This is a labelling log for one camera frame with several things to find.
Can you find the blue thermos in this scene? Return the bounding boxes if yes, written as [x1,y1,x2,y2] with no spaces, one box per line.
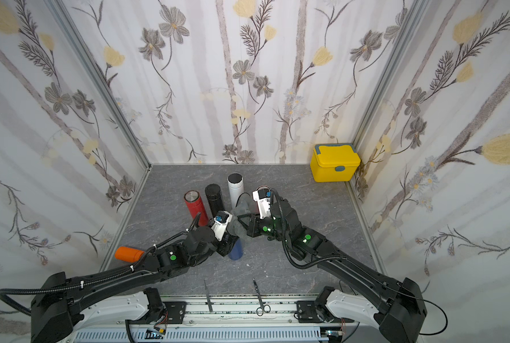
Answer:
[228,239,243,261]

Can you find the grey cloth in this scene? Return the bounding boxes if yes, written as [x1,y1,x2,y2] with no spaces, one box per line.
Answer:
[227,194,255,237]

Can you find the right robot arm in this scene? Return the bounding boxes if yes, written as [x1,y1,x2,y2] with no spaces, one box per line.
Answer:
[244,188,428,342]

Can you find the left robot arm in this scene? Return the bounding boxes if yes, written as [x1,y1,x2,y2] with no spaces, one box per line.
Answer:
[31,211,238,342]

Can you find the red thermos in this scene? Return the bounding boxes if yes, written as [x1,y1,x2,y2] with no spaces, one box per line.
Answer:
[183,190,209,226]

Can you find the black thermos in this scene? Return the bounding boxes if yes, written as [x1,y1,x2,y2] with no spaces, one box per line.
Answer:
[205,184,225,217]

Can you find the pink thermos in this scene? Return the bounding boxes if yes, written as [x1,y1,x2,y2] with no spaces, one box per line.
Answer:
[256,185,271,192]

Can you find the white thermos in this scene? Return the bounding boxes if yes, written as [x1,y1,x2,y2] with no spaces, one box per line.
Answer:
[228,172,244,209]

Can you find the metal tweezers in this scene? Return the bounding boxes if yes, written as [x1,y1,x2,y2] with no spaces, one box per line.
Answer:
[203,279,213,313]

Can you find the scissors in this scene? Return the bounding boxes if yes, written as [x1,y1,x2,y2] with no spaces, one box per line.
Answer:
[253,279,271,317]

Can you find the orange cap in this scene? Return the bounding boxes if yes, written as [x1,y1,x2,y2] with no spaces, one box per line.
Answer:
[114,247,145,263]

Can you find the yellow lidded box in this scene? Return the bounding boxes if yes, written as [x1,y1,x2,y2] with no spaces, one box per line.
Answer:
[310,144,361,183]

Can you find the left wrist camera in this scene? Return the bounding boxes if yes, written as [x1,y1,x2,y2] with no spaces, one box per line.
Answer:
[211,210,233,242]

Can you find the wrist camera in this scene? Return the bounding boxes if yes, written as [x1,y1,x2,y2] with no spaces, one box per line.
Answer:
[252,190,271,220]
[211,210,233,242]

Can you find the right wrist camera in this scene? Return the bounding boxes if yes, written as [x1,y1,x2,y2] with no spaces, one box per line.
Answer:
[252,190,271,220]

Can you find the aluminium front rail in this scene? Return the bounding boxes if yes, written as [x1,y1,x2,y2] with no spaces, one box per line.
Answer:
[72,294,410,343]

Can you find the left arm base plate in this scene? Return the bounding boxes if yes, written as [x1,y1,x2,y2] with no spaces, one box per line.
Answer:
[154,301,187,326]

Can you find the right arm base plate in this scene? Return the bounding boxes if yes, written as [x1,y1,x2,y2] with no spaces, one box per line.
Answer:
[293,300,324,324]

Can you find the black corrugated cable conduit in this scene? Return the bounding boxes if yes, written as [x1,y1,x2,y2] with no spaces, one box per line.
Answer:
[0,265,136,318]

